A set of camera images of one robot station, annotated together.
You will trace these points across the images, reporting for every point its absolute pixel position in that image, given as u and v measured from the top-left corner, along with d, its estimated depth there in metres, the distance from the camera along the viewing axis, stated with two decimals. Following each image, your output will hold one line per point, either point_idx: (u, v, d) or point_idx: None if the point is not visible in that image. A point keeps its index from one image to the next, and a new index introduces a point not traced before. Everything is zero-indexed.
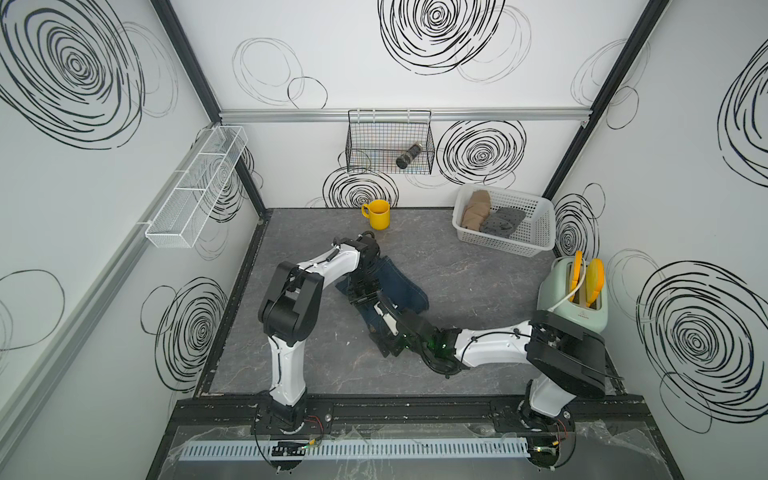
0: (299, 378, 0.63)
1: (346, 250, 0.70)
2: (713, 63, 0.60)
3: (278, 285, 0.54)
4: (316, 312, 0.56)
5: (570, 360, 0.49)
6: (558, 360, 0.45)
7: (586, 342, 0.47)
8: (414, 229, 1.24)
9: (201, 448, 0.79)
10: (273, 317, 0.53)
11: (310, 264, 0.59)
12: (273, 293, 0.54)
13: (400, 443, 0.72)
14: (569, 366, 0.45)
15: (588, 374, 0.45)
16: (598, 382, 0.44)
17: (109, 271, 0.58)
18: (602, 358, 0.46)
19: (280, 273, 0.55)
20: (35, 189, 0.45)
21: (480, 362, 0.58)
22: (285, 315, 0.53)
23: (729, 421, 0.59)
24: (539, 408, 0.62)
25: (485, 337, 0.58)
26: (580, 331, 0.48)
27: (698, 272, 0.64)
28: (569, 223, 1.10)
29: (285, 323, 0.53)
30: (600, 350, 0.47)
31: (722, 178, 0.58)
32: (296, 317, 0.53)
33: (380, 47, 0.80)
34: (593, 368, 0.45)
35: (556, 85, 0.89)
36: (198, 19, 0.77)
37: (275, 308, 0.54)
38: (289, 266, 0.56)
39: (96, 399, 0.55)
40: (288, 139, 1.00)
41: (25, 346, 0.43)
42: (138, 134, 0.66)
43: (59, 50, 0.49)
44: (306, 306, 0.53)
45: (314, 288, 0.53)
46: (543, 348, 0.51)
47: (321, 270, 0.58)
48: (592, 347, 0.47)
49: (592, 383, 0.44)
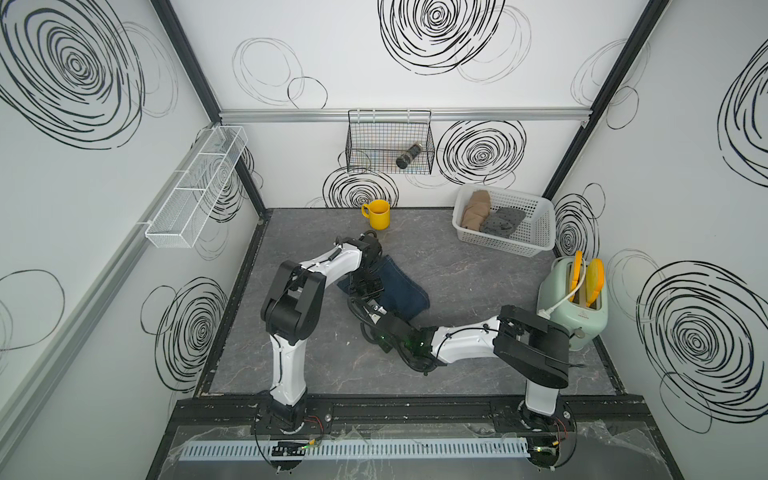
0: (299, 378, 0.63)
1: (349, 249, 0.70)
2: (713, 63, 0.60)
3: (281, 284, 0.55)
4: (317, 312, 0.56)
5: (534, 352, 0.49)
6: (520, 352, 0.47)
7: (551, 333, 0.50)
8: (414, 229, 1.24)
9: (201, 448, 0.79)
10: (276, 315, 0.54)
11: (312, 263, 0.59)
12: (275, 292, 0.55)
13: (400, 443, 0.72)
14: (530, 358, 0.47)
15: (552, 365, 0.47)
16: (560, 372, 0.46)
17: (109, 271, 0.58)
18: (567, 349, 0.48)
19: (283, 272, 0.55)
20: (35, 189, 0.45)
21: (456, 358, 0.60)
22: (287, 314, 0.54)
23: (729, 421, 0.59)
24: (533, 408, 0.62)
25: (458, 334, 0.60)
26: (546, 324, 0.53)
27: (698, 272, 0.64)
28: (569, 223, 1.10)
29: (286, 321, 0.53)
30: (565, 341, 0.49)
31: (723, 178, 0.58)
32: (300, 315, 0.53)
33: (380, 47, 0.80)
34: (557, 359, 0.47)
35: (556, 85, 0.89)
36: (198, 18, 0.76)
37: (277, 307, 0.54)
38: (291, 266, 0.56)
39: (95, 399, 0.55)
40: (288, 139, 1.00)
41: (25, 346, 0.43)
42: (138, 134, 0.66)
43: (59, 50, 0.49)
44: (308, 304, 0.53)
45: (317, 286, 0.53)
46: (509, 342, 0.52)
47: (323, 269, 0.58)
48: (557, 338, 0.49)
49: (554, 373, 0.46)
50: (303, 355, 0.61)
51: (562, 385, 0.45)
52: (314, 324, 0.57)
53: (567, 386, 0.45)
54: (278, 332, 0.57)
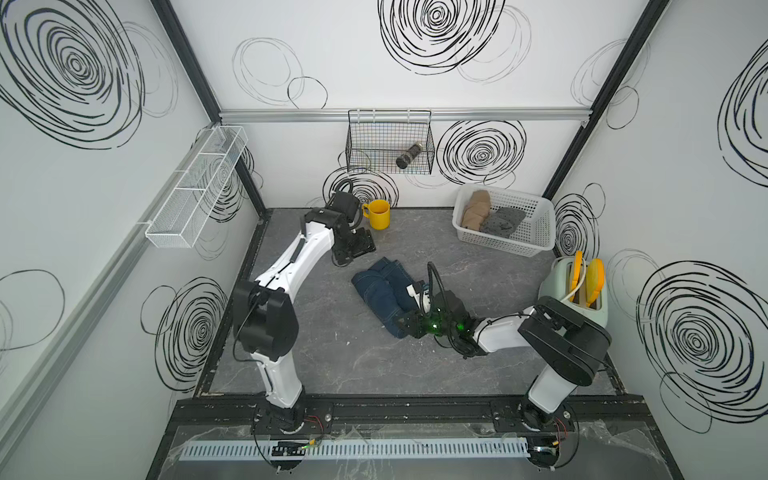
0: (292, 382, 0.64)
1: (315, 235, 0.59)
2: (713, 63, 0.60)
3: (241, 306, 0.48)
4: (290, 324, 0.51)
5: (560, 340, 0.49)
6: (549, 337, 0.49)
7: (585, 330, 0.49)
8: (414, 229, 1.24)
9: (201, 448, 0.79)
10: (249, 340, 0.50)
11: (272, 276, 0.51)
12: (239, 316, 0.49)
13: (400, 443, 0.72)
14: (557, 343, 0.48)
15: (576, 356, 0.47)
16: (583, 364, 0.46)
17: (109, 271, 0.58)
18: (599, 349, 0.47)
19: (238, 295, 0.48)
20: (35, 189, 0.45)
21: (495, 346, 0.63)
22: (260, 337, 0.49)
23: (729, 421, 0.59)
24: (541, 405, 0.63)
25: (498, 321, 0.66)
26: (582, 319, 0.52)
27: (698, 272, 0.64)
28: (569, 223, 1.10)
29: (261, 344, 0.49)
30: (600, 343, 0.48)
31: (723, 178, 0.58)
32: (274, 336, 0.48)
33: (380, 47, 0.80)
34: (584, 351, 0.47)
35: (556, 84, 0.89)
36: (198, 18, 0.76)
37: (246, 331, 0.50)
38: (248, 285, 0.49)
39: (95, 400, 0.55)
40: (288, 139, 1.00)
41: (25, 346, 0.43)
42: (138, 134, 0.66)
43: (59, 50, 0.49)
44: (277, 325, 0.47)
45: (281, 308, 0.46)
46: (538, 326, 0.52)
47: (286, 282, 0.50)
48: (592, 337, 0.49)
49: (578, 364, 0.46)
50: (291, 362, 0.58)
51: (586, 381, 0.45)
52: (291, 333, 0.52)
53: (590, 382, 0.45)
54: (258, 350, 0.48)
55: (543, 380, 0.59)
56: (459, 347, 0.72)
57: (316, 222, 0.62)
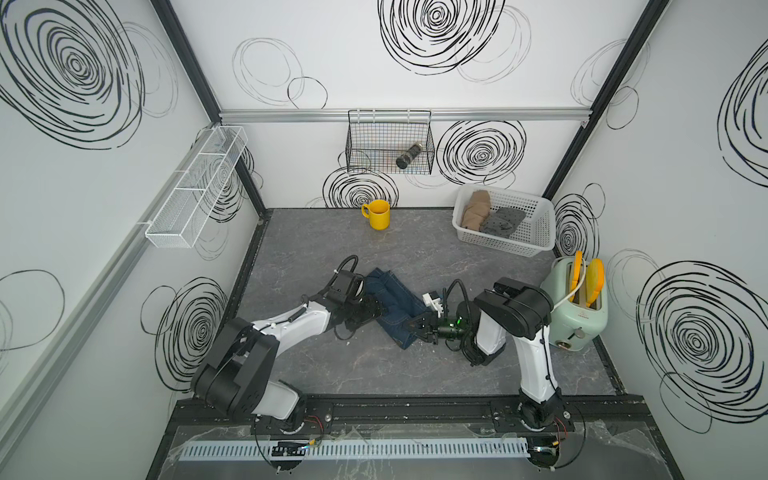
0: (285, 395, 0.62)
1: (316, 310, 0.62)
2: (713, 63, 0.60)
3: (224, 346, 0.45)
4: (257, 392, 0.45)
5: (498, 297, 0.66)
6: (489, 295, 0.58)
7: (526, 291, 0.60)
8: (414, 229, 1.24)
9: (201, 448, 0.79)
10: (211, 386, 0.44)
11: (267, 324, 0.51)
12: (214, 357, 0.45)
13: (400, 443, 0.72)
14: (494, 299, 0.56)
15: (509, 305, 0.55)
16: (513, 310, 0.57)
17: (109, 271, 0.58)
18: (531, 300, 0.57)
19: (227, 334, 0.46)
20: (36, 189, 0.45)
21: (491, 346, 0.71)
22: (226, 385, 0.44)
23: (729, 421, 0.59)
24: (533, 394, 0.64)
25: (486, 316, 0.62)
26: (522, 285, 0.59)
27: (698, 271, 0.64)
28: (569, 223, 1.10)
29: (220, 394, 0.43)
30: (539, 301, 0.57)
31: (724, 178, 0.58)
32: (237, 389, 0.43)
33: (380, 47, 0.80)
34: (520, 303, 0.58)
35: (556, 85, 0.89)
36: (199, 19, 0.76)
37: (214, 375, 0.44)
38: (240, 326, 0.47)
39: (95, 399, 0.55)
40: (288, 139, 1.00)
41: (25, 346, 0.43)
42: (138, 134, 0.66)
43: (59, 50, 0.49)
44: (249, 375, 0.43)
45: (263, 354, 0.44)
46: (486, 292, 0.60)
47: (278, 332, 0.50)
48: (532, 296, 0.58)
49: (509, 310, 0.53)
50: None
51: (522, 330, 0.54)
52: (256, 399, 0.46)
53: (524, 328, 0.54)
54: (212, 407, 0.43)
55: (521, 360, 0.63)
56: (470, 353, 0.79)
57: (317, 302, 0.66)
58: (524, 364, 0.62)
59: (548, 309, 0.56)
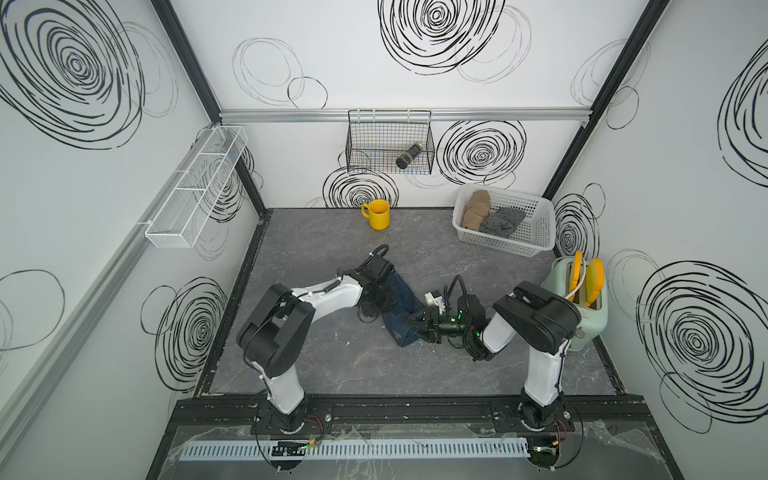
0: (293, 389, 0.62)
1: (350, 281, 0.66)
2: (714, 63, 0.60)
3: (265, 308, 0.50)
4: (295, 349, 0.50)
5: (526, 308, 0.60)
6: (515, 307, 0.57)
7: (552, 303, 0.55)
8: (415, 229, 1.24)
9: (201, 448, 0.79)
10: (252, 343, 0.48)
11: (304, 291, 0.55)
12: (257, 317, 0.49)
13: (400, 443, 0.72)
14: (520, 312, 0.55)
15: (537, 319, 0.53)
16: (542, 325, 0.52)
17: (109, 271, 0.58)
18: (558, 316, 0.53)
19: (269, 297, 0.50)
20: (36, 189, 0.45)
21: (500, 346, 0.68)
22: (266, 342, 0.48)
23: (729, 421, 0.59)
24: (539, 398, 0.63)
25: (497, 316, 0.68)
26: (550, 295, 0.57)
27: (698, 272, 0.64)
28: (569, 223, 1.10)
29: (260, 351, 0.47)
30: (567, 315, 0.53)
31: (724, 178, 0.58)
32: (276, 347, 0.48)
33: (380, 47, 0.80)
34: (548, 317, 0.53)
35: (556, 85, 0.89)
36: (199, 18, 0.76)
37: (256, 332, 0.49)
38: (280, 290, 0.51)
39: (95, 398, 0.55)
40: (288, 139, 1.00)
41: (26, 346, 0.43)
42: (138, 134, 0.66)
43: (59, 50, 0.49)
44: (288, 336, 0.47)
45: (301, 319, 0.48)
46: (510, 300, 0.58)
47: (313, 300, 0.53)
48: (560, 310, 0.54)
49: (537, 327, 0.52)
50: (290, 372, 0.57)
51: (549, 347, 0.50)
52: (293, 358, 0.50)
53: (552, 344, 0.50)
54: (252, 362, 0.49)
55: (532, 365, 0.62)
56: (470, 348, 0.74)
57: (351, 276, 0.69)
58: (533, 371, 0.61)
59: (575, 322, 0.52)
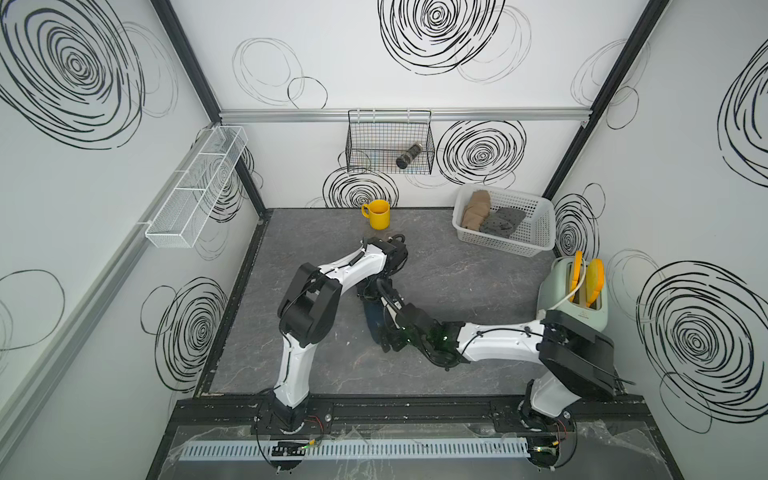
0: (303, 382, 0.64)
1: (373, 253, 0.68)
2: (714, 63, 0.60)
3: (298, 284, 0.55)
4: (330, 319, 0.56)
5: (582, 362, 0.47)
6: (572, 361, 0.44)
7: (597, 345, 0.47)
8: (414, 229, 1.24)
9: (201, 448, 0.79)
10: (290, 315, 0.55)
11: (331, 267, 0.59)
12: (292, 293, 0.55)
13: (400, 443, 0.72)
14: (581, 367, 0.44)
15: (600, 377, 0.45)
16: (608, 385, 0.44)
17: (110, 271, 0.58)
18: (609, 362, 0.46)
19: (300, 275, 0.55)
20: (36, 190, 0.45)
21: (480, 356, 0.57)
22: (302, 314, 0.54)
23: (729, 421, 0.59)
24: (545, 410, 0.61)
25: (492, 334, 0.56)
26: (593, 334, 0.48)
27: (698, 272, 0.64)
28: (569, 223, 1.10)
29: (299, 321, 0.54)
30: (609, 354, 0.47)
31: (723, 178, 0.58)
32: (312, 318, 0.53)
33: (380, 47, 0.80)
34: (604, 370, 0.45)
35: (556, 85, 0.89)
36: (198, 18, 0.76)
37: (293, 307, 0.55)
38: (309, 269, 0.56)
39: (95, 399, 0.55)
40: (288, 139, 1.00)
41: (25, 346, 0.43)
42: (138, 134, 0.66)
43: (59, 50, 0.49)
44: (321, 309, 0.53)
45: (331, 294, 0.52)
46: (554, 348, 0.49)
47: (342, 276, 0.57)
48: (601, 350, 0.47)
49: (605, 387, 0.44)
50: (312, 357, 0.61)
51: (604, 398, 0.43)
52: (327, 328, 0.56)
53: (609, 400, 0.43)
54: (289, 334, 0.57)
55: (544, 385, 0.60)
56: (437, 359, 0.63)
57: (375, 244, 0.72)
58: (543, 390, 0.62)
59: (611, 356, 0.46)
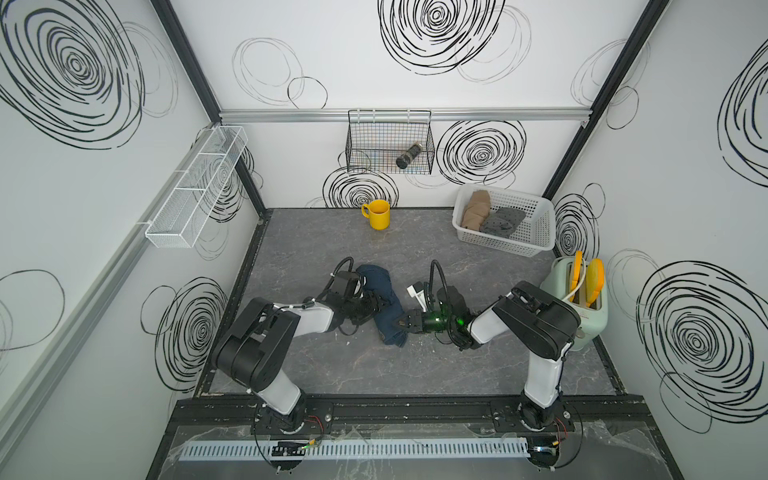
0: (288, 390, 0.62)
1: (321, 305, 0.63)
2: (713, 63, 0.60)
3: (247, 320, 0.49)
4: (279, 359, 0.49)
5: (527, 314, 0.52)
6: (518, 311, 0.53)
7: (553, 308, 0.54)
8: (414, 229, 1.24)
9: (201, 448, 0.79)
10: (231, 358, 0.46)
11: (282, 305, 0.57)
12: (237, 332, 0.48)
13: (400, 443, 0.72)
14: (522, 316, 0.54)
15: (541, 328, 0.52)
16: (546, 336, 0.50)
17: (109, 271, 0.58)
18: (563, 325, 0.51)
19: (250, 309, 0.50)
20: (35, 190, 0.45)
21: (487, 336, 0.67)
22: (251, 353, 0.47)
23: (729, 421, 0.59)
24: (539, 401, 0.63)
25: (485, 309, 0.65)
26: (551, 299, 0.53)
27: (698, 272, 0.64)
28: (569, 223, 1.10)
29: (244, 363, 0.46)
30: (569, 319, 0.52)
31: (723, 178, 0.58)
32: (262, 359, 0.46)
33: (380, 47, 0.80)
34: (552, 327, 0.51)
35: (556, 85, 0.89)
36: (199, 18, 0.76)
37: (239, 349, 0.47)
38: (261, 303, 0.51)
39: (95, 398, 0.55)
40: (288, 139, 1.00)
41: (26, 346, 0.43)
42: (138, 133, 0.66)
43: (59, 50, 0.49)
44: (275, 345, 0.47)
45: (288, 326, 0.49)
46: (510, 302, 0.59)
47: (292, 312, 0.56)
48: (562, 314, 0.53)
49: (539, 334, 0.51)
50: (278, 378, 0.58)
51: (551, 354, 0.49)
52: (274, 372, 0.49)
53: (556, 355, 0.49)
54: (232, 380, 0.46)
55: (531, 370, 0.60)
56: (456, 340, 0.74)
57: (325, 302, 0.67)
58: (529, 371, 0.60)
59: (577, 327, 0.51)
